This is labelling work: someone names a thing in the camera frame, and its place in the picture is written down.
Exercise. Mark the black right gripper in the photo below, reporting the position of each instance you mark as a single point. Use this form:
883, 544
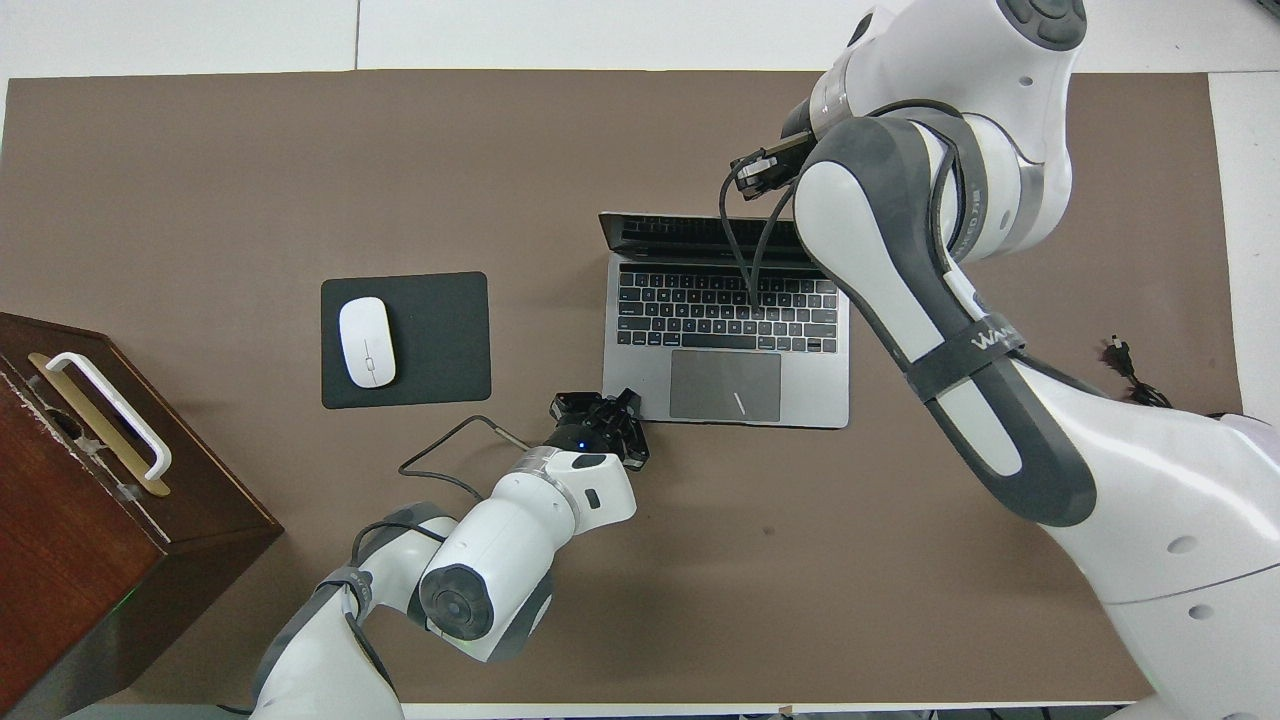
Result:
800, 122

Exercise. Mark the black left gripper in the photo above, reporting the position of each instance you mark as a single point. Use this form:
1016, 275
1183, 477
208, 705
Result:
590, 432

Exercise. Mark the grey aluminium laptop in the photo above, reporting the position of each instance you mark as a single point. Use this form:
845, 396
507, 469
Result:
720, 385

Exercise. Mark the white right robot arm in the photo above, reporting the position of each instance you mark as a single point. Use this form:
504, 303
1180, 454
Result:
1000, 400

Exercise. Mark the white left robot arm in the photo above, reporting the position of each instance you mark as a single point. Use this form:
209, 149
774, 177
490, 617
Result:
510, 540

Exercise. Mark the black mouse pad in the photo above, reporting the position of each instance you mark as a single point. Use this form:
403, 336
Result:
440, 340

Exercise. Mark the white computer mouse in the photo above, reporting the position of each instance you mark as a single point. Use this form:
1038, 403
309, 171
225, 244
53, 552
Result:
366, 342

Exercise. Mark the brown table mat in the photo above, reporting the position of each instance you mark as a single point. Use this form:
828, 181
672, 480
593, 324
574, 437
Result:
300, 170

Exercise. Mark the dark brown wooden box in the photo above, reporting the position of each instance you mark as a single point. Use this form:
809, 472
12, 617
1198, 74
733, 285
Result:
90, 560

